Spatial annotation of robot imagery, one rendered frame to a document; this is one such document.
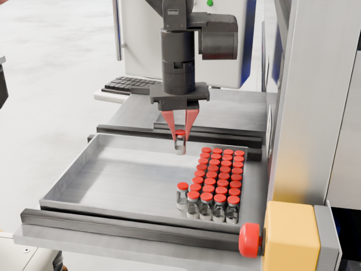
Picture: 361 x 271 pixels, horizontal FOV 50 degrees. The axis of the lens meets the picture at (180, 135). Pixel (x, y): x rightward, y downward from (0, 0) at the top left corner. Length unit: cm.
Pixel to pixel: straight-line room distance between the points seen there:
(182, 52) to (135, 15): 93
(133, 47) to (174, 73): 95
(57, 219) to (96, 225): 7
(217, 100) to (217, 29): 55
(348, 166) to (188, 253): 28
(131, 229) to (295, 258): 29
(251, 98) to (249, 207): 50
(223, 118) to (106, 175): 38
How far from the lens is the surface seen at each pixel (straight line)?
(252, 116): 106
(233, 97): 115
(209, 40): 63
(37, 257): 156
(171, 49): 63
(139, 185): 76
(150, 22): 153
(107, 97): 143
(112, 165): 83
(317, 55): 43
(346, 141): 48
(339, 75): 44
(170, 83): 65
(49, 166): 263
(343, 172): 50
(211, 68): 148
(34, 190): 243
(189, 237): 62
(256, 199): 74
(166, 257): 62
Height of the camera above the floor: 131
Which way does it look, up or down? 27 degrees down
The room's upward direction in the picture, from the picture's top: straight up
